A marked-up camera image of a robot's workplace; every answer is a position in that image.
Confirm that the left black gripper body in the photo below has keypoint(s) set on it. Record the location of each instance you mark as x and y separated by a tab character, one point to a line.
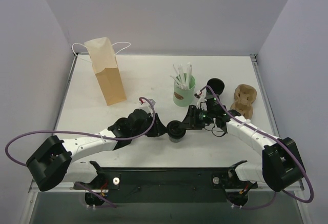
155	127

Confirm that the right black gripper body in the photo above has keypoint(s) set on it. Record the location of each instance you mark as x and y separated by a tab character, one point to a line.
192	117

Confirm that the black cup lid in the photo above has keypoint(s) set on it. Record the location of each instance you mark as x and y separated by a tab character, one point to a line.
172	128

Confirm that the black coffee cup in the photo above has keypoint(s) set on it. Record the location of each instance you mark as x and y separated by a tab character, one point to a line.
176	138

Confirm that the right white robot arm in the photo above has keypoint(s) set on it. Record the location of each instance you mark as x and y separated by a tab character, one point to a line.
281	164

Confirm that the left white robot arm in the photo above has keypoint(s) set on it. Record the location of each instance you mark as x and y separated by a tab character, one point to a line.
50	162

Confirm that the green straw holder cup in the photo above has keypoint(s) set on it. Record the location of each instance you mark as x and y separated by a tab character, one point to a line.
181	97

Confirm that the brown pulp cup carrier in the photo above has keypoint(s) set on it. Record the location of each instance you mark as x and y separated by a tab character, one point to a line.
244	97

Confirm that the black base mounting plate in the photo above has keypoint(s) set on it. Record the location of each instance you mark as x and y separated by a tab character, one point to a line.
169	185

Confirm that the brown paper bag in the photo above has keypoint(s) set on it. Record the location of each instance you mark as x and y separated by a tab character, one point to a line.
106	70

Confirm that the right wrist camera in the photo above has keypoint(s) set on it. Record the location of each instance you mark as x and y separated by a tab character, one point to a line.
201	98

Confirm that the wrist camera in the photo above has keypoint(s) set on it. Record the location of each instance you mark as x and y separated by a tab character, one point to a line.
201	98
147	105

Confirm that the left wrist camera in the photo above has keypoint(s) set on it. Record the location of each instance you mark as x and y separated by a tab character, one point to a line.
147	105

